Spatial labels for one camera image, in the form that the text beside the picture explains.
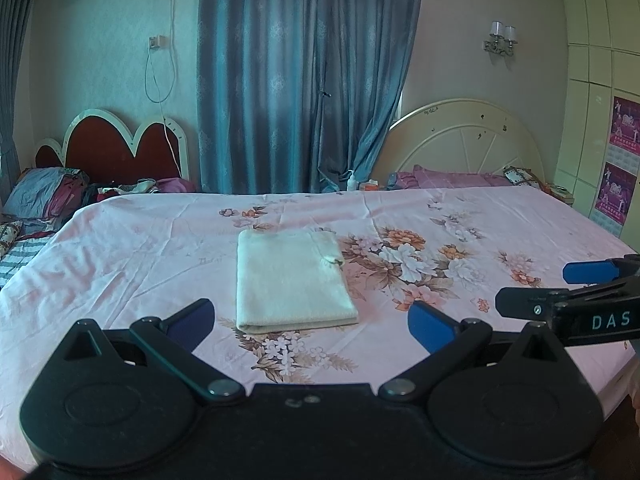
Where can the white lotion bottle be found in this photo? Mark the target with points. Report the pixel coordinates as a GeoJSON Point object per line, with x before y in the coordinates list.
{"type": "Point", "coordinates": [352, 183]}

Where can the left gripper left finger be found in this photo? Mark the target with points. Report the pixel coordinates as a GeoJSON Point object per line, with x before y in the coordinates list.
{"type": "Point", "coordinates": [171, 342]}

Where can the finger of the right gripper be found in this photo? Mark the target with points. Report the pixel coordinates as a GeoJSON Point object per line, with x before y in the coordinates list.
{"type": "Point", "coordinates": [591, 272]}
{"type": "Point", "coordinates": [535, 303]}

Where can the wall socket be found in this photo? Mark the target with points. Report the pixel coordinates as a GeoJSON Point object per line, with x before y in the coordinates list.
{"type": "Point", "coordinates": [157, 42]}

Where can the red heart-shaped headboard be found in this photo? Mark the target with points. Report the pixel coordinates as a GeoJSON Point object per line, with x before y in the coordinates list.
{"type": "Point", "coordinates": [100, 144]}

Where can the striped blue cloth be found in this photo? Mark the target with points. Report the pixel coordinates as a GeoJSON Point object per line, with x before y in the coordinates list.
{"type": "Point", "coordinates": [21, 253]}

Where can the cream wardrobe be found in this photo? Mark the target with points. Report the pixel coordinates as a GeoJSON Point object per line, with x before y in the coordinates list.
{"type": "Point", "coordinates": [603, 62]}

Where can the cream round headboard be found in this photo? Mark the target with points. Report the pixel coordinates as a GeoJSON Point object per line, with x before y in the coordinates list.
{"type": "Point", "coordinates": [458, 135]}

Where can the patterned small pillow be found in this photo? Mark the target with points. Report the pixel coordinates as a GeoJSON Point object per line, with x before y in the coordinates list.
{"type": "Point", "coordinates": [520, 176]}

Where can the pile of clothes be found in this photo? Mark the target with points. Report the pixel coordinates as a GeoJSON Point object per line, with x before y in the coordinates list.
{"type": "Point", "coordinates": [45, 198]}

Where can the pink poster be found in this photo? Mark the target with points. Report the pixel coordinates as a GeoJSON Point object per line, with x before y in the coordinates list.
{"type": "Point", "coordinates": [615, 193]}
{"type": "Point", "coordinates": [625, 125]}

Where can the pink floral bed sheet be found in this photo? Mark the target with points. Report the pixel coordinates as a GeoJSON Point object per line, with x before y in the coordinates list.
{"type": "Point", "coordinates": [138, 255]}

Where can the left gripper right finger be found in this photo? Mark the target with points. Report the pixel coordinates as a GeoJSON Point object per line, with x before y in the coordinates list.
{"type": "Point", "coordinates": [449, 344]}

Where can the wall sconce lamp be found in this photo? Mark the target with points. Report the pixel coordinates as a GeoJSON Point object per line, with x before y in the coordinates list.
{"type": "Point", "coordinates": [502, 39]}

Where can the upper pink poster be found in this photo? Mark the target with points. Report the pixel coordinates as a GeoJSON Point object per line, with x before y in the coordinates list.
{"type": "Point", "coordinates": [625, 125]}

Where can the lower pink poster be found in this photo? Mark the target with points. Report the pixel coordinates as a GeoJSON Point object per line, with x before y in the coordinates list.
{"type": "Point", "coordinates": [615, 193]}

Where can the blue curtain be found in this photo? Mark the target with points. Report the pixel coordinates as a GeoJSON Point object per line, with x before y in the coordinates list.
{"type": "Point", "coordinates": [292, 94]}

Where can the orange box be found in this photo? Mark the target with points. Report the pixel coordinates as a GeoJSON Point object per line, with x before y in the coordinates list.
{"type": "Point", "coordinates": [371, 185]}

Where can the cream white knit sweater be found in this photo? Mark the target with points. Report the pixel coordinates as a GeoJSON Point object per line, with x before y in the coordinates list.
{"type": "Point", "coordinates": [290, 280]}

